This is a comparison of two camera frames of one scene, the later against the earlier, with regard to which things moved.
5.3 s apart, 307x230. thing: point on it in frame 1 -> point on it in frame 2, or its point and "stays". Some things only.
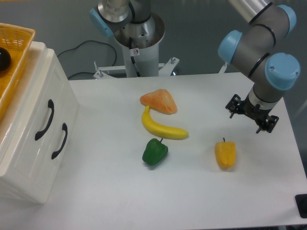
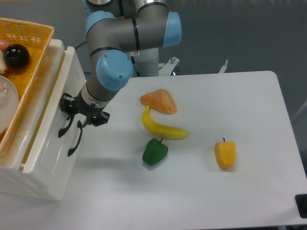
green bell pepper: x=154 y=151 stays
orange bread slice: x=160 y=100 stays
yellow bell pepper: x=226 y=152 stays
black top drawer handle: x=51 y=105 -> x=63 y=131
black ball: x=5 y=59 -> x=17 y=56
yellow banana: x=160 y=130 stays
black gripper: x=265 y=122 -> x=72 y=105
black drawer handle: x=64 y=128 -> x=80 y=125
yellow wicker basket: x=18 y=40 -> x=36 y=39
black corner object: x=301 y=201 stays
